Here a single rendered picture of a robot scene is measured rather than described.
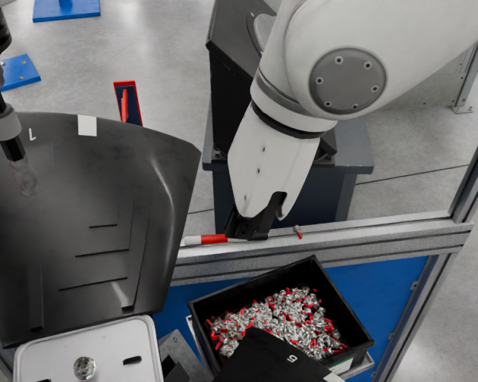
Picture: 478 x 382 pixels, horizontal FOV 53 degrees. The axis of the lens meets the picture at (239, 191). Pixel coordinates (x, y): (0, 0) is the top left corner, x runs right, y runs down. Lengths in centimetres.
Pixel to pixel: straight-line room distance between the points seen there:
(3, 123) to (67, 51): 309
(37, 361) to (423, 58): 30
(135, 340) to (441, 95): 251
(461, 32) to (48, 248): 31
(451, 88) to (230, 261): 209
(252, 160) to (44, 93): 252
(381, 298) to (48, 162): 79
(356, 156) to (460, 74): 186
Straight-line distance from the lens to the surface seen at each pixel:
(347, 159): 88
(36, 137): 47
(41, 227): 40
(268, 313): 75
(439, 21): 30
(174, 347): 54
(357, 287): 101
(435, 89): 270
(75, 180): 42
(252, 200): 44
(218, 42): 72
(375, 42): 30
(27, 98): 290
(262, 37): 84
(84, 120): 49
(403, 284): 105
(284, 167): 42
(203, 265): 82
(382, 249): 90
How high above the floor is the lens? 149
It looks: 45 degrees down
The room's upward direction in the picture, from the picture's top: straight up
